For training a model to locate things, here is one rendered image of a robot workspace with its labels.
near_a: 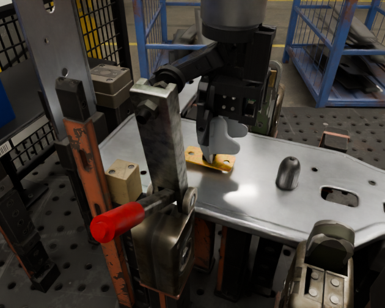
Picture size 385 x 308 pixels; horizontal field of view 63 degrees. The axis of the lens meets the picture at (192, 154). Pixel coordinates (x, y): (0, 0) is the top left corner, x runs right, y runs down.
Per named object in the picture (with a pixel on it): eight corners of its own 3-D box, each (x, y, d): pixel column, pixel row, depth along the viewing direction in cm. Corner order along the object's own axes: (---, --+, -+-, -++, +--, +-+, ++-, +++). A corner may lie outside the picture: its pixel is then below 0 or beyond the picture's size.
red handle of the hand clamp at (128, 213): (192, 188, 38) (125, 225, 23) (188, 206, 38) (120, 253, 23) (160, 179, 39) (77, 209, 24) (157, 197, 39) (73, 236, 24)
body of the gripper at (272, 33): (253, 132, 41) (268, 37, 33) (191, 118, 43) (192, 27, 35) (265, 104, 46) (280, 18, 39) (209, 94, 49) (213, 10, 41)
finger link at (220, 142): (234, 180, 47) (241, 126, 41) (197, 170, 48) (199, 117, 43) (239, 168, 49) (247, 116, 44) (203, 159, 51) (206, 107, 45)
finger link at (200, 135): (205, 151, 44) (208, 93, 39) (194, 149, 44) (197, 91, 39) (215, 135, 48) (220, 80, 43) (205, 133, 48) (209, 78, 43)
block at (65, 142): (124, 210, 83) (104, 112, 64) (98, 247, 74) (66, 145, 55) (115, 207, 84) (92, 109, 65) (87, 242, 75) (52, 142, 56)
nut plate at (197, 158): (236, 157, 51) (237, 152, 51) (230, 172, 49) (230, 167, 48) (189, 146, 54) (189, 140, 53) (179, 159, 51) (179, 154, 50)
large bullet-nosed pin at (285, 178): (296, 186, 50) (305, 153, 46) (293, 199, 48) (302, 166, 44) (275, 180, 51) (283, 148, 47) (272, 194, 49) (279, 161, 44)
